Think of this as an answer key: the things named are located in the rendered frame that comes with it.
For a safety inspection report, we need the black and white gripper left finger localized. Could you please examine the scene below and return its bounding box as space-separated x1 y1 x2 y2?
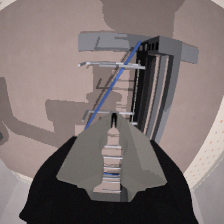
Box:
19 112 114 222

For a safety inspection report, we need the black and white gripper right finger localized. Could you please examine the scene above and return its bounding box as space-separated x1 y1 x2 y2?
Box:
114 112 199 224

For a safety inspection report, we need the grey metal rack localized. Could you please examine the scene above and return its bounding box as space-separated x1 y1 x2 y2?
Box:
78 33 199 145

